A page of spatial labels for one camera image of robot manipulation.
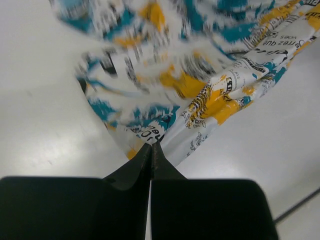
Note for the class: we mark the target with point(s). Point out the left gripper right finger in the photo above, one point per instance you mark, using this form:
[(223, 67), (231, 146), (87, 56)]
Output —
[(206, 209)]

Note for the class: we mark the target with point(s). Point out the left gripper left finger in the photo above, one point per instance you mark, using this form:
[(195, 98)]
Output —
[(78, 208)]

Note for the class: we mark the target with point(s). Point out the colourful printed shorts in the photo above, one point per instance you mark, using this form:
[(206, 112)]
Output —
[(175, 70)]

